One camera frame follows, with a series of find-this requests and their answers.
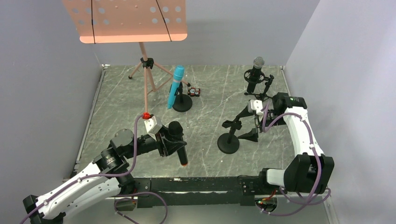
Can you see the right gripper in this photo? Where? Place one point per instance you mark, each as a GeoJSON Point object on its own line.
{"type": "Point", "coordinates": [256, 124]}

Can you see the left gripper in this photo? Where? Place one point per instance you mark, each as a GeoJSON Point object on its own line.
{"type": "Point", "coordinates": [166, 143]}

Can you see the black microphone orange tip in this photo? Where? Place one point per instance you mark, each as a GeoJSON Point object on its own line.
{"type": "Point", "coordinates": [176, 133]}

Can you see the black tall mic stand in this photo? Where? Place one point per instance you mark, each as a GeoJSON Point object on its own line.
{"type": "Point", "coordinates": [228, 143]}

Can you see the black round-base mic stand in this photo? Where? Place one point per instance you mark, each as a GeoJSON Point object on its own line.
{"type": "Point", "coordinates": [183, 102]}

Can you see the black microphone silver grille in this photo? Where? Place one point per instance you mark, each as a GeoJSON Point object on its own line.
{"type": "Point", "coordinates": [255, 73]}

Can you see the blue microphone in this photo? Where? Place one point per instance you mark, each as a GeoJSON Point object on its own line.
{"type": "Point", "coordinates": [177, 78]}

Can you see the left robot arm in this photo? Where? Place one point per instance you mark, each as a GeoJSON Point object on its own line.
{"type": "Point", "coordinates": [107, 175]}

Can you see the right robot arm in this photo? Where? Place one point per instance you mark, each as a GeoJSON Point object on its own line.
{"type": "Point", "coordinates": [310, 170]}

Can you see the pink music stand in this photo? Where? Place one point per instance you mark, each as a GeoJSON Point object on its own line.
{"type": "Point", "coordinates": [122, 21]}

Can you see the small red black cube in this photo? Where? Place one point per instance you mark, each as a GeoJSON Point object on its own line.
{"type": "Point", "coordinates": [194, 92]}

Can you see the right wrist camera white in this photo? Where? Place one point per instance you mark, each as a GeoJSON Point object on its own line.
{"type": "Point", "coordinates": [255, 106]}

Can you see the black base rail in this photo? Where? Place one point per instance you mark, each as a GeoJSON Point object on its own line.
{"type": "Point", "coordinates": [243, 190]}

